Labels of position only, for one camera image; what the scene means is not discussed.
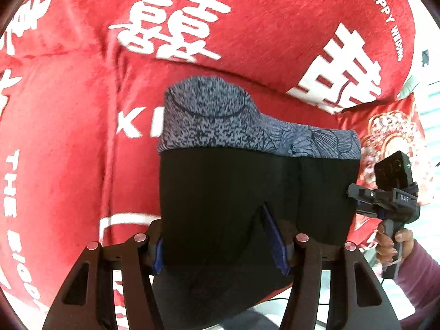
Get black pants with blue trim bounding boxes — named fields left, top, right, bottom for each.
left=153, top=77, right=361, bottom=329

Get purple sleeve right forearm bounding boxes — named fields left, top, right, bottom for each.
left=395, top=241, right=439, bottom=329

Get person right hand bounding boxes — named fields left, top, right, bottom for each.
left=375, top=222, right=415, bottom=265

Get red embroidered cushion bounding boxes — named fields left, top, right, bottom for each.
left=335, top=92, right=435, bottom=252

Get red sofa cover white characters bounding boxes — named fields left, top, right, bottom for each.
left=1, top=0, right=416, bottom=329

